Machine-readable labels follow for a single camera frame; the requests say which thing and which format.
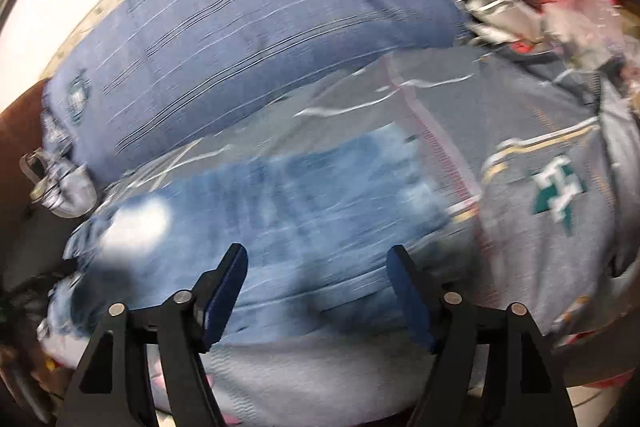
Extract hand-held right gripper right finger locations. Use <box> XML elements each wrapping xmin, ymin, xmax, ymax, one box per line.
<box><xmin>387</xmin><ymin>245</ymin><xmax>571</xmax><ymax>427</ymax></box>

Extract grey star print bed sheet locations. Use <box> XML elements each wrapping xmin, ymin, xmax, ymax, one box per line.
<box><xmin>100</xmin><ymin>42</ymin><xmax>640</xmax><ymax>418</ymax></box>

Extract clear plastic bag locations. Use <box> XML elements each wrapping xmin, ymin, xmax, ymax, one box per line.
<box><xmin>545</xmin><ymin>0</ymin><xmax>631</xmax><ymax>72</ymax></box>

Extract white crumpled cloth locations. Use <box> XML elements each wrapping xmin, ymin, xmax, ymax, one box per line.
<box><xmin>465</xmin><ymin>0</ymin><xmax>546</xmax><ymax>42</ymax></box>

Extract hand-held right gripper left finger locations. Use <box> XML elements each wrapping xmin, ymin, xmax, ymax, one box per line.
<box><xmin>55</xmin><ymin>243</ymin><xmax>249</xmax><ymax>427</ymax></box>

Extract blue denim pants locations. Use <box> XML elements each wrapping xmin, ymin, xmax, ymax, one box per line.
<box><xmin>37</xmin><ymin>127</ymin><xmax>481</xmax><ymax>353</ymax></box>

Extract blue plaid pillow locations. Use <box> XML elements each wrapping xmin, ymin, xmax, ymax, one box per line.
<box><xmin>42</xmin><ymin>0</ymin><xmax>471</xmax><ymax>188</ymax></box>

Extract brown headboard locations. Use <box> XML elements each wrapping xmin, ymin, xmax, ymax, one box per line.
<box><xmin>0</xmin><ymin>77</ymin><xmax>56</xmax><ymax>228</ymax></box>

